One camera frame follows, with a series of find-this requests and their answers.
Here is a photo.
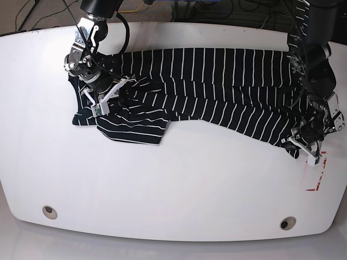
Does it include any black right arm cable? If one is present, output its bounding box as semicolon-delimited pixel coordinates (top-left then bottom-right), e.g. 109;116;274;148
115;12;131;56

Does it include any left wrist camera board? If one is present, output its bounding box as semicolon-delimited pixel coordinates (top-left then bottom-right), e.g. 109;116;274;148
307;153;322;166

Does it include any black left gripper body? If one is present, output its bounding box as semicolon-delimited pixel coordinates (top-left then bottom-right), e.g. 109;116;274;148
298;121;330;152

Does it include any table grommet hole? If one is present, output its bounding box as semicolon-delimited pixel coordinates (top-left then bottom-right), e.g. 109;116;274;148
42;205;57;220
280;216;297;231

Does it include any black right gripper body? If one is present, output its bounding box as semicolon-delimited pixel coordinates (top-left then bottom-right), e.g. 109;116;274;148
92;77;118;99

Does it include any navy white striped t-shirt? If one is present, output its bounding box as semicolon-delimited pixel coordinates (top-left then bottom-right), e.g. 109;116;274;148
72;48;301;149

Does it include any red tape marking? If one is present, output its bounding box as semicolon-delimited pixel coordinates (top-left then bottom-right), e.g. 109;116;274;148
303;151;328;192

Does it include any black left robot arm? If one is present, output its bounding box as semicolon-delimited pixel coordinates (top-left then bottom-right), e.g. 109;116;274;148
277;1;345;166

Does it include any right table grommet hole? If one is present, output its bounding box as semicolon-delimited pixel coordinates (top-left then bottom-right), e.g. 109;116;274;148
280;216;297;231

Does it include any left table grommet hole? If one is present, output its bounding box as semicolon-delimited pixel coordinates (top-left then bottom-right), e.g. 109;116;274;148
42;205;57;220

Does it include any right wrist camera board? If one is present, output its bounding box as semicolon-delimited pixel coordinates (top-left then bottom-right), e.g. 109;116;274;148
91;102;110;118

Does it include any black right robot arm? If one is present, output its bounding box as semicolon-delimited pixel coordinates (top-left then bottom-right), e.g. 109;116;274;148
64;1;130;107

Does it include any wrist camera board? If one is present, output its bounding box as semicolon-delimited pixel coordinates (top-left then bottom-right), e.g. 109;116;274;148
307;153;322;166
91;102;110;118

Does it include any yellow cable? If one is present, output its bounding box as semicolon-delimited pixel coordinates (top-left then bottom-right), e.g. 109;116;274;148
119;0;146;14

